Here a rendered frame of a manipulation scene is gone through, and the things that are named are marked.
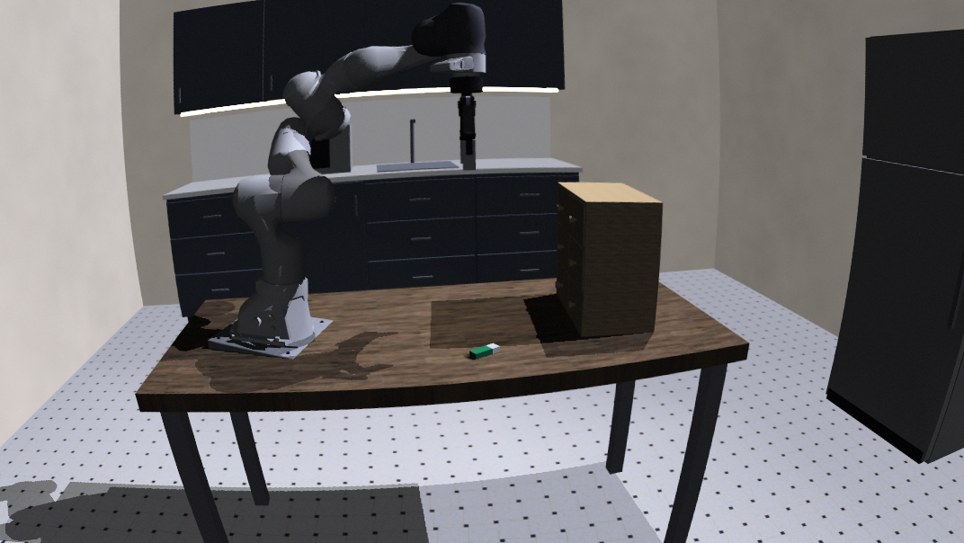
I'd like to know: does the green and white eraser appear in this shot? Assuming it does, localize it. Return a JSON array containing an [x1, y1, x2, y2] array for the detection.
[[469, 343, 500, 360]]

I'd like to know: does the small dark brown chest of drawers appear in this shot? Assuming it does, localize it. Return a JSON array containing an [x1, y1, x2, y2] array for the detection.
[[557, 182, 663, 337]]

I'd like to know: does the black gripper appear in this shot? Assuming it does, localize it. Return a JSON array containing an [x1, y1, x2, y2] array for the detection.
[[450, 76, 483, 171]]

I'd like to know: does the brown wooden drawer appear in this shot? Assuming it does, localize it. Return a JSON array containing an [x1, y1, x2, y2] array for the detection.
[[556, 224, 570, 271], [567, 236, 585, 291], [568, 195, 585, 246], [555, 261, 569, 309], [557, 186, 570, 231], [567, 278, 583, 333]]

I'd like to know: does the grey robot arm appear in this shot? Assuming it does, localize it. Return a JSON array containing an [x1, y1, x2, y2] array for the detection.
[[230, 3, 486, 346]]

